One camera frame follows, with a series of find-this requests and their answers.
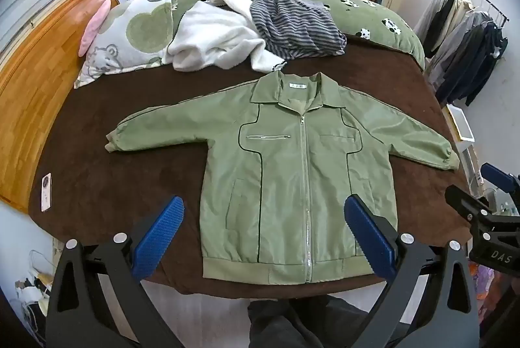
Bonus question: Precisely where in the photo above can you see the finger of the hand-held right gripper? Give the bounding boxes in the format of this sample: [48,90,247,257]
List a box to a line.
[480,162,520,197]
[444,184,495,225]

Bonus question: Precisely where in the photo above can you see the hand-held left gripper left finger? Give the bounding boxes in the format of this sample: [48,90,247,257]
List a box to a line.
[45,195,185,348]

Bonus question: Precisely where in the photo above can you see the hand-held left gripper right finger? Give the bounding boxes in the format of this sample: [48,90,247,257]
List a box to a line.
[343,194,481,348]

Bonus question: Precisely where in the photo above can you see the green zip jacket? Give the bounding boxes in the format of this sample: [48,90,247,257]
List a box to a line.
[105,72,461,284]

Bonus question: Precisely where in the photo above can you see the row of hanging clothes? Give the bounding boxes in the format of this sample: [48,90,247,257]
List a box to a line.
[414,0,509,107]

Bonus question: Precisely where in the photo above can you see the white storage box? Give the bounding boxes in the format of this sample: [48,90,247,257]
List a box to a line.
[446,103,475,143]

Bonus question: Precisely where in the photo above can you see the white remote control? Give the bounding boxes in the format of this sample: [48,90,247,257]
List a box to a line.
[41,172,53,212]

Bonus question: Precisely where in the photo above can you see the person's legs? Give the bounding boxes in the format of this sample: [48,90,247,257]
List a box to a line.
[247,294,380,348]

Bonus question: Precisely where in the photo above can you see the pile of floor clutter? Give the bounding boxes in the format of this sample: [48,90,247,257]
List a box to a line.
[12,250,55,332]

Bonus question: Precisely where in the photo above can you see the white fleece garment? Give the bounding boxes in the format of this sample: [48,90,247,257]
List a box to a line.
[167,0,287,74]

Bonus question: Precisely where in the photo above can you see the bear print pillow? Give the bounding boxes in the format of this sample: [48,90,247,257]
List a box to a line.
[73,0,179,89]

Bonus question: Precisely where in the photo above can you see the wooden headboard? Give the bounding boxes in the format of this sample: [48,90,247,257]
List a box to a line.
[0,0,120,215]

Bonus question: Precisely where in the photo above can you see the green panda print duvet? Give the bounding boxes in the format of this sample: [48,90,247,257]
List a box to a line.
[173,0,426,70]

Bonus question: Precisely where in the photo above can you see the pink pillow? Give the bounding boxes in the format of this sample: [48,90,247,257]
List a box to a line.
[78,0,112,57]

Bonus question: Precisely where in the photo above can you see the grey striped garment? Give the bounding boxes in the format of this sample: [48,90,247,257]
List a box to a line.
[249,0,347,61]

